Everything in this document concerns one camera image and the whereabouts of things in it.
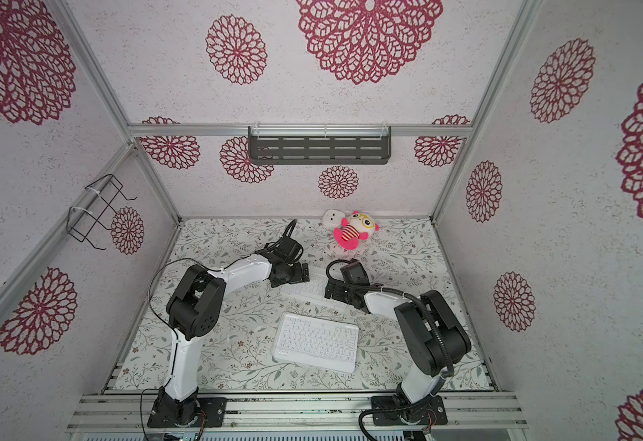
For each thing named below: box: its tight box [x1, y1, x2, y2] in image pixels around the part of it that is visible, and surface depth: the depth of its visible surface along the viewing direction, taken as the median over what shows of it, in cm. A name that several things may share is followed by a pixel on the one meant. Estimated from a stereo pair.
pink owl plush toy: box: [333, 210, 381, 250], surface depth 111 cm
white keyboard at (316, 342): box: [271, 312, 360, 374], surface depth 85 cm
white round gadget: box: [321, 209, 346, 230], surface depth 119 cm
